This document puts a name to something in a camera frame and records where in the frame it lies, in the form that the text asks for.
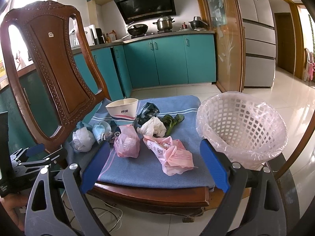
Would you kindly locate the black range hood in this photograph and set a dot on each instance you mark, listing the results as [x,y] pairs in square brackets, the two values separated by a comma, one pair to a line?
[140,10]

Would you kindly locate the steel stock pot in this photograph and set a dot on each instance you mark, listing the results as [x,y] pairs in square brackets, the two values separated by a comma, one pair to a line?
[164,24]

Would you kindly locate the black wok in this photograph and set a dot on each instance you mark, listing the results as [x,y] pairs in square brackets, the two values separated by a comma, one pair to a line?
[138,30]

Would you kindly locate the dark crumpled plastic wrapper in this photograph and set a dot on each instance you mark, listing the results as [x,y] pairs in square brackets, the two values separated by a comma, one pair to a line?
[148,111]

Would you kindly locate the white paper ball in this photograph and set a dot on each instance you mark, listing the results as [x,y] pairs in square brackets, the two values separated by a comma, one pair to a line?
[83,140]

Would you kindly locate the pink plastic bag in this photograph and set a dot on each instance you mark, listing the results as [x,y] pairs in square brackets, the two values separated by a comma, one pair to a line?
[127,144]

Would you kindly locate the green vegetable leaf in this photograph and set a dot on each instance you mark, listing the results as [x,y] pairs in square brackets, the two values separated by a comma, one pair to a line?
[170,122]

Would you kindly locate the silver refrigerator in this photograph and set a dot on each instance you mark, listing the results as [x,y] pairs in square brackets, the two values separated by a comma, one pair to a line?
[260,43]

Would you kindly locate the pink printed paper bag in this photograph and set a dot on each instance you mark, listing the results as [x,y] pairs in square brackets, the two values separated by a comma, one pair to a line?
[172,155]

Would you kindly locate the person's left hand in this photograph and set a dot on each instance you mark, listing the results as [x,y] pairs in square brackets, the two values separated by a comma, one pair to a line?
[10,203]

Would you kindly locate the wooden glass sliding door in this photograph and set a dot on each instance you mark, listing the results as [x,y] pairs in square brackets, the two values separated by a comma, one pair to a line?
[225,19]

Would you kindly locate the white paper cup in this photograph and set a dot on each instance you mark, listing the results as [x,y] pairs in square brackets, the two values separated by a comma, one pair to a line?
[124,109]

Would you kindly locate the white kitchen appliance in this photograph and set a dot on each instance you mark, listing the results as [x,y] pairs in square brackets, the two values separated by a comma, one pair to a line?
[90,35]

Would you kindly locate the white tissue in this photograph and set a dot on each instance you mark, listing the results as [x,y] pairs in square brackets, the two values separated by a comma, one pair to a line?
[152,127]

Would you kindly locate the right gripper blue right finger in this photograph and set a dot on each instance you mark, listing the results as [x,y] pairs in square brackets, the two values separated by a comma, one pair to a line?
[216,168]

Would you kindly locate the black pot with lid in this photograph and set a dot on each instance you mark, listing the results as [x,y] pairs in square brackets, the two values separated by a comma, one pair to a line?
[198,23]

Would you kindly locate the blue striped seat cloth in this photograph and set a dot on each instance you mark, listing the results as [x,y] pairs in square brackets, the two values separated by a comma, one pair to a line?
[145,171]

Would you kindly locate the white plastic trash basket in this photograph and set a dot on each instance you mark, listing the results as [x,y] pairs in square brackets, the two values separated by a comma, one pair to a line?
[246,129]

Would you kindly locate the teal lower kitchen cabinets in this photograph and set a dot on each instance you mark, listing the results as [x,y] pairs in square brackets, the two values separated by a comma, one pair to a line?
[160,61]

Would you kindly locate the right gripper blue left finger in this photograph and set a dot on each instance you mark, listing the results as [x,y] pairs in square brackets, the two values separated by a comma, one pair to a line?
[92,165]

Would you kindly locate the light blue face mask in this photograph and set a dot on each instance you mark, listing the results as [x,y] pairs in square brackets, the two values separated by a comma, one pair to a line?
[102,131]

